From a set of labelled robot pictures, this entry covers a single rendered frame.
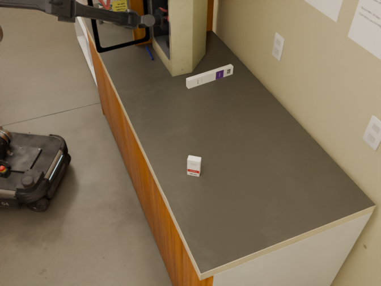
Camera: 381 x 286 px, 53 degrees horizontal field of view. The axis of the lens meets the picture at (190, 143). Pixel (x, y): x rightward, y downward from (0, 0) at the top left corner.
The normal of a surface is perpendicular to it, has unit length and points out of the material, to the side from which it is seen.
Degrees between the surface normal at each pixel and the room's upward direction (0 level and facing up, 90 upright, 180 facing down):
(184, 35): 90
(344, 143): 90
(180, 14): 90
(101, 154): 0
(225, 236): 0
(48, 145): 0
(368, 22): 90
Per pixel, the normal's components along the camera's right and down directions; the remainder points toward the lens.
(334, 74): -0.92, 0.26
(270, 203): 0.00, -0.72
